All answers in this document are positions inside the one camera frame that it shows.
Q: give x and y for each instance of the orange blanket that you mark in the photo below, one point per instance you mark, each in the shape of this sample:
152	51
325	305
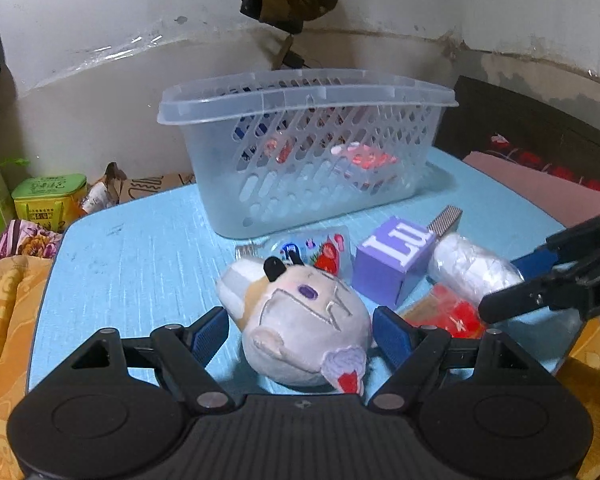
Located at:
10	335

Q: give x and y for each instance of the crumpled brown packet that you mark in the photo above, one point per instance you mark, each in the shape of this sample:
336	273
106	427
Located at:
100	195

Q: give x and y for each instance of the red snack packet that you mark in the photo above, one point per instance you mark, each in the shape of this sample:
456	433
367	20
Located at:
455	315

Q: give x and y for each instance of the floral cloth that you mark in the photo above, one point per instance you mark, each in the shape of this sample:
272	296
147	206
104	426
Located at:
30	242

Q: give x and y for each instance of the clear plastic basket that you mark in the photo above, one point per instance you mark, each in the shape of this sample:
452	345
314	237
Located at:
220	195

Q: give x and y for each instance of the dark red patterned cloth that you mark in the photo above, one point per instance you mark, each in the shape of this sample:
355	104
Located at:
530	157

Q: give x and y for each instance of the red wrapped packet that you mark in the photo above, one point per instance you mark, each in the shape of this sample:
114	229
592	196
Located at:
365	160

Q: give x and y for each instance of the black wall charger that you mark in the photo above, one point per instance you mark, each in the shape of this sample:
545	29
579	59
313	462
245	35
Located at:
297	59

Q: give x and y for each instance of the purple cardboard box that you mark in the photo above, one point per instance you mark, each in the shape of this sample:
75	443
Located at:
380	280

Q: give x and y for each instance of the orange-red wrapped item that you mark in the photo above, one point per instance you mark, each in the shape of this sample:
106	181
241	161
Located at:
279	151

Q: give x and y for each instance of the clear strawberry jelly packet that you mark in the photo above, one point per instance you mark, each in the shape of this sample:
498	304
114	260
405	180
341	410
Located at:
325	255

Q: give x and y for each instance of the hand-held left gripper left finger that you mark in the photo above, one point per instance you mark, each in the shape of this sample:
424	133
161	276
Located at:
211	336

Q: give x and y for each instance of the green tin box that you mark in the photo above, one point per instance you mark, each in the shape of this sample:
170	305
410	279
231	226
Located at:
45	205

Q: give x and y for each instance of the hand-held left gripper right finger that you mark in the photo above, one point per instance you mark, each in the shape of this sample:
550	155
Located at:
391	335

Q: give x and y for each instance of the blue small item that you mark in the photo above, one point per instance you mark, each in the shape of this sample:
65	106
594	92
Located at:
247	130

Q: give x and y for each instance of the white plush toy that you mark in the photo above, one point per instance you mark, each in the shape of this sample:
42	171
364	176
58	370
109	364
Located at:
300	330

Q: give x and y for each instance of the cardboard piece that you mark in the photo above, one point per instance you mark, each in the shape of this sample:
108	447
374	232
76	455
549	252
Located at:
145	187

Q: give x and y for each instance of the wooden wall block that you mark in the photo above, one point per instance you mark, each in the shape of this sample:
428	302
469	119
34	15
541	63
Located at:
281	52

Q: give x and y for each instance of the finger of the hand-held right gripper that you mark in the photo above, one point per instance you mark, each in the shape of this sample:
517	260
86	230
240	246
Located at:
520	300
535	262

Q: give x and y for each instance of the white plastic-wrapped roll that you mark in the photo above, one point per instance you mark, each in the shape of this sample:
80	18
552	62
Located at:
465	265

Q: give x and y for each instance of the dark wooden headboard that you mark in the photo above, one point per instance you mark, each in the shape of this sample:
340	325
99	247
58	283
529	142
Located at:
530	125

